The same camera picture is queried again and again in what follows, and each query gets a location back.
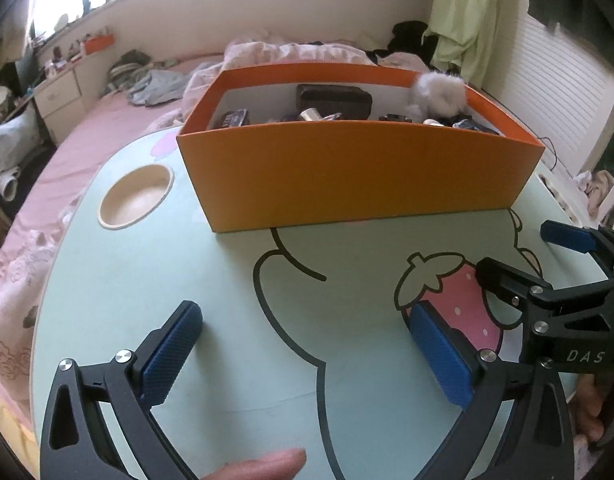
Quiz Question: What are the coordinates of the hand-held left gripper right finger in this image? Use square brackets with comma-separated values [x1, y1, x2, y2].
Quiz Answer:
[409, 301, 572, 480]

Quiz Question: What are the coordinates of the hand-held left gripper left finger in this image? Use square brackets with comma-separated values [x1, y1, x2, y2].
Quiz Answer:
[40, 300, 204, 480]

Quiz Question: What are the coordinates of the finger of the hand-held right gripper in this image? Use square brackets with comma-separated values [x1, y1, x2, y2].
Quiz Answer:
[475, 257, 558, 328]
[540, 219, 614, 281]

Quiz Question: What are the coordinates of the black plastic bag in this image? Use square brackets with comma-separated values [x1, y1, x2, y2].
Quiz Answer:
[452, 117, 500, 135]

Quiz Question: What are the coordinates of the orange cardboard box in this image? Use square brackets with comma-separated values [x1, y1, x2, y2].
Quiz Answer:
[176, 62, 546, 235]

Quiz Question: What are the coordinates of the white fluffy ball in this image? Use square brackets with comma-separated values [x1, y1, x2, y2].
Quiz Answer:
[404, 71, 468, 118]

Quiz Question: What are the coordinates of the dark small box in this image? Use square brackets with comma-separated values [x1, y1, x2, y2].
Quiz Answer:
[295, 84, 374, 122]

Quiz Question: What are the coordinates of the blue tin box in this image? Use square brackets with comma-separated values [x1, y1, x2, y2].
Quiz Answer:
[214, 109, 250, 128]

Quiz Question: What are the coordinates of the small metallic item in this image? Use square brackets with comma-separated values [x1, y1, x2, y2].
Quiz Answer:
[299, 107, 343, 122]

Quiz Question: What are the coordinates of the green cartoon desktop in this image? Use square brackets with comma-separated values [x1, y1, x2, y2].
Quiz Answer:
[30, 125, 614, 480]

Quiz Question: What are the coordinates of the person's right hand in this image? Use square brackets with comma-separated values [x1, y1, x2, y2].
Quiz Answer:
[573, 372, 612, 443]

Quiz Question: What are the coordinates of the person's left hand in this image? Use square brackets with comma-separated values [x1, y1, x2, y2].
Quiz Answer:
[199, 447, 308, 480]

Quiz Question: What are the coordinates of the beige fluffy tuft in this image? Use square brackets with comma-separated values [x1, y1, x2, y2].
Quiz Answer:
[577, 170, 614, 211]

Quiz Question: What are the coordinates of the pink bed sheet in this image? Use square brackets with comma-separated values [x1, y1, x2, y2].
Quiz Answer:
[0, 55, 228, 411]

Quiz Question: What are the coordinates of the white rolled paper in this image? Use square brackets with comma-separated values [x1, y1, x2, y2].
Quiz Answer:
[0, 170, 23, 201]

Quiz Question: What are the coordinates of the light green hanging garment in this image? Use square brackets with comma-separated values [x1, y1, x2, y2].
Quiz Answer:
[423, 0, 502, 86]

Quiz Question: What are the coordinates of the black clothes pile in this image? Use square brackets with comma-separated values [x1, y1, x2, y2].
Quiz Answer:
[372, 20, 440, 68]

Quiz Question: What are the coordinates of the grey blue garment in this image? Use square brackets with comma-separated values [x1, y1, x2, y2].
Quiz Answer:
[127, 69, 193, 106]

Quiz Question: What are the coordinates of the white pillow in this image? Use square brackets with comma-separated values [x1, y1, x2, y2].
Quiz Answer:
[0, 110, 38, 181]

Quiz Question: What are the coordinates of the white drawer cabinet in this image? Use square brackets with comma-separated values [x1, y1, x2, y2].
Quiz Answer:
[34, 66, 84, 133]

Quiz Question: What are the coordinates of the grey clothes pile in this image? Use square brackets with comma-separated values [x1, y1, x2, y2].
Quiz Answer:
[107, 49, 153, 93]

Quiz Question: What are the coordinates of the pink quilt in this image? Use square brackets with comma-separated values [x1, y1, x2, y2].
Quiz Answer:
[182, 40, 428, 106]

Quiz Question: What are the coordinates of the black monitor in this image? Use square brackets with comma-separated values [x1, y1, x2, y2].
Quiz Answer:
[14, 52, 40, 93]

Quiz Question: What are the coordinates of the small orange storage box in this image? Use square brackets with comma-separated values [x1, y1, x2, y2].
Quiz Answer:
[83, 34, 115, 55]

